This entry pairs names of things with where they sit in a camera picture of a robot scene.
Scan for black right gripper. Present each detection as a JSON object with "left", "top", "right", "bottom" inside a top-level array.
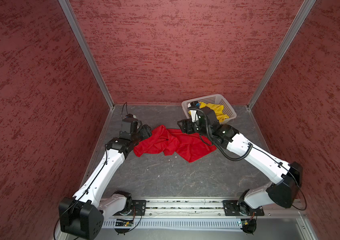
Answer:
[{"left": 177, "top": 118, "right": 211, "bottom": 138}]

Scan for red shorts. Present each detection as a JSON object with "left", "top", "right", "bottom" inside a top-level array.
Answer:
[{"left": 134, "top": 125, "right": 217, "bottom": 163}]

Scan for white plastic laundry basket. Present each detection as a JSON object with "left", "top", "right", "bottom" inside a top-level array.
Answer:
[{"left": 182, "top": 94, "right": 237, "bottom": 124}]

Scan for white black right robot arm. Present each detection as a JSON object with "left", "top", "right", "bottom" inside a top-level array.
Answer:
[{"left": 177, "top": 119, "right": 303, "bottom": 216}]

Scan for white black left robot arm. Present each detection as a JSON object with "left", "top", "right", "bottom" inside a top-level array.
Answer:
[{"left": 56, "top": 125, "right": 152, "bottom": 240}]

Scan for yellow shorts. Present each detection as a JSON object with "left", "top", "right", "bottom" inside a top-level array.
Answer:
[{"left": 190, "top": 102, "right": 230, "bottom": 123}]

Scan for left small circuit board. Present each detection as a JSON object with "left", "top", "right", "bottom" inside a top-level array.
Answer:
[{"left": 115, "top": 219, "right": 135, "bottom": 228}]

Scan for small circuit board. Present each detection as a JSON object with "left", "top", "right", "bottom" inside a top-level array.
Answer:
[
  {"left": 115, "top": 219, "right": 135, "bottom": 228},
  {"left": 241, "top": 219, "right": 249, "bottom": 228}
]

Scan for right small circuit board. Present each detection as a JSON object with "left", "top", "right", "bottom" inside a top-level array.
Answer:
[{"left": 241, "top": 219, "right": 249, "bottom": 228}]

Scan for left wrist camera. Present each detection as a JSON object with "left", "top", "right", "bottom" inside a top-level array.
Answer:
[{"left": 119, "top": 114, "right": 142, "bottom": 141}]

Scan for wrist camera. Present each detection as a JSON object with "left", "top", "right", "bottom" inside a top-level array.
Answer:
[
  {"left": 119, "top": 114, "right": 142, "bottom": 141},
  {"left": 189, "top": 104, "right": 220, "bottom": 130}
]

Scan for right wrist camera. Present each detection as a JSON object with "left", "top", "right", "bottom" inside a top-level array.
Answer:
[{"left": 189, "top": 104, "right": 220, "bottom": 130}]

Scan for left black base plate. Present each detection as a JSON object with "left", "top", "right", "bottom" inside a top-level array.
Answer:
[{"left": 124, "top": 200, "right": 147, "bottom": 216}]

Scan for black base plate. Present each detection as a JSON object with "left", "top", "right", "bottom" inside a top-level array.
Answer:
[
  {"left": 222, "top": 200, "right": 265, "bottom": 217},
  {"left": 124, "top": 200, "right": 147, "bottom": 216}
]

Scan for aluminium front rail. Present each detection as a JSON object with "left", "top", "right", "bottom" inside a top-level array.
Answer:
[{"left": 97, "top": 197, "right": 306, "bottom": 219}]

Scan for white slotted cable duct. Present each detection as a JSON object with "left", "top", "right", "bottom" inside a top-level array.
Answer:
[{"left": 102, "top": 218, "right": 243, "bottom": 231}]

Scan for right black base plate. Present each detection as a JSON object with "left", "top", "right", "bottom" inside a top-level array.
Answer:
[{"left": 222, "top": 200, "right": 265, "bottom": 217}]

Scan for left corner aluminium post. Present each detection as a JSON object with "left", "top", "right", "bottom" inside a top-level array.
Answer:
[{"left": 58, "top": 0, "right": 115, "bottom": 110}]

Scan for corner aluminium post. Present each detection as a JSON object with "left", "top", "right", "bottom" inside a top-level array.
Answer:
[
  {"left": 58, "top": 0, "right": 115, "bottom": 110},
  {"left": 247, "top": 0, "right": 316, "bottom": 112}
]

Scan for right corner aluminium post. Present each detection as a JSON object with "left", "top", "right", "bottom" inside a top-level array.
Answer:
[{"left": 247, "top": 0, "right": 316, "bottom": 112}]

